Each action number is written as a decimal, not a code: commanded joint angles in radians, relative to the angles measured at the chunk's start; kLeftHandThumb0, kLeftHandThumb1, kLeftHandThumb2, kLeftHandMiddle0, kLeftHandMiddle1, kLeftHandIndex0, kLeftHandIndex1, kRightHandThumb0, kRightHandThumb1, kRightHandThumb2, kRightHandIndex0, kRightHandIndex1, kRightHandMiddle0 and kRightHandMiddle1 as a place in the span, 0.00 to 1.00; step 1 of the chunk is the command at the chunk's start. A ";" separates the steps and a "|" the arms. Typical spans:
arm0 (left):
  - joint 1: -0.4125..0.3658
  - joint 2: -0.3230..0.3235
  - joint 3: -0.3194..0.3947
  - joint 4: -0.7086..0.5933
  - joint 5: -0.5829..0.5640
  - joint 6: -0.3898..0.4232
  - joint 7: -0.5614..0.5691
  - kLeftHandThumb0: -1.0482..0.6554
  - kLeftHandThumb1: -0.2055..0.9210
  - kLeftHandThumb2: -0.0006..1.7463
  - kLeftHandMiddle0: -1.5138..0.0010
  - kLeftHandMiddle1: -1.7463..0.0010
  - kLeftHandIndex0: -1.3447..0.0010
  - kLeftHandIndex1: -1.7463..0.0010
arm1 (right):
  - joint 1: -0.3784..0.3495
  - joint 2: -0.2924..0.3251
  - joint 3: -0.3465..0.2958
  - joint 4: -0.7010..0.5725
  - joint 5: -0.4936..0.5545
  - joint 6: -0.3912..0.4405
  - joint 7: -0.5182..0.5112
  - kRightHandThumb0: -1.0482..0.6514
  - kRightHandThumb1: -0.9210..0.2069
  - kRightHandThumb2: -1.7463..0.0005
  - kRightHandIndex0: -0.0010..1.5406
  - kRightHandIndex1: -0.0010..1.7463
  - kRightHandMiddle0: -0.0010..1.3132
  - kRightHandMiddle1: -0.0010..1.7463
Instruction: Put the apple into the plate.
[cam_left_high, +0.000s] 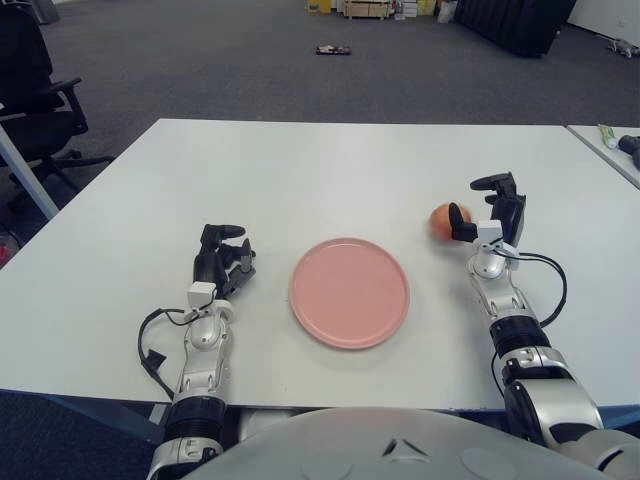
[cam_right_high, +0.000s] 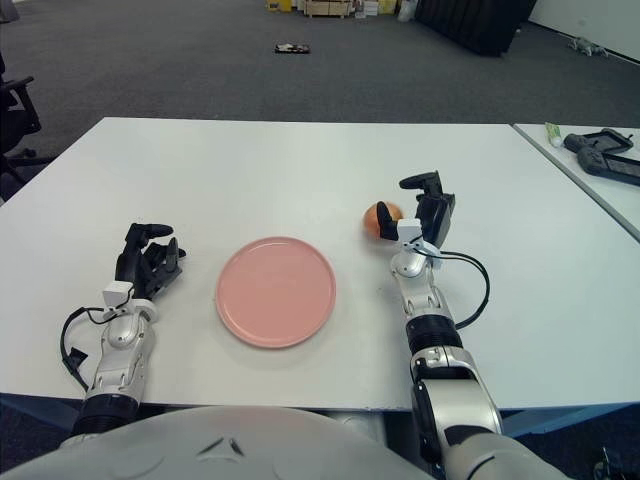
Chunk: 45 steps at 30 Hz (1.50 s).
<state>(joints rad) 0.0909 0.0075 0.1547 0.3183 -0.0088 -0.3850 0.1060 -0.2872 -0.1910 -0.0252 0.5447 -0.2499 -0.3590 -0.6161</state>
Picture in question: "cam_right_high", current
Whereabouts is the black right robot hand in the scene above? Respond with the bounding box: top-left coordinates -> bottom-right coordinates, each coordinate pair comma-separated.
375,170 -> 457,249

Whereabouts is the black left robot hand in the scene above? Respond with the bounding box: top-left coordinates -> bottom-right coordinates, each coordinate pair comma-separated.
114,222 -> 187,303

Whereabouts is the red yellow apple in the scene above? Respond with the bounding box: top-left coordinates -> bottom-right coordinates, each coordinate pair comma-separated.
362,202 -> 404,242

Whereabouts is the pink round plate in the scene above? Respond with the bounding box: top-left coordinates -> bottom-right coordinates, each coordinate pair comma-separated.
215,236 -> 338,350

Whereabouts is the black office chair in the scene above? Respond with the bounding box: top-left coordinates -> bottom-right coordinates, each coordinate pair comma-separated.
0,49 -> 54,186

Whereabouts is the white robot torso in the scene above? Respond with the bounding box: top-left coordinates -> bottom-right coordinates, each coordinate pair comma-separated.
0,404 -> 436,480

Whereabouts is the black cabinet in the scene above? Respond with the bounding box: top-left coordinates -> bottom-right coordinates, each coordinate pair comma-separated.
414,0 -> 539,58

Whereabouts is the grey robot dog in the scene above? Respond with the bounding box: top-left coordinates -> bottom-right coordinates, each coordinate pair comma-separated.
567,35 -> 610,58

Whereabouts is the wooden crate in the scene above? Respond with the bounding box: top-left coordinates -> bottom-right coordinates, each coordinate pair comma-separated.
303,0 -> 351,19

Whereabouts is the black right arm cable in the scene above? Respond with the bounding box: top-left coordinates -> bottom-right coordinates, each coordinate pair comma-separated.
424,251 -> 491,330

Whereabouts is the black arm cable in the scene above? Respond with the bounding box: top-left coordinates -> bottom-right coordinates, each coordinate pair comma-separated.
424,251 -> 491,330
59,305 -> 109,391

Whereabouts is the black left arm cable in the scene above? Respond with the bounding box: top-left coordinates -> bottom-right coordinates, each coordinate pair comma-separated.
59,305 -> 109,391

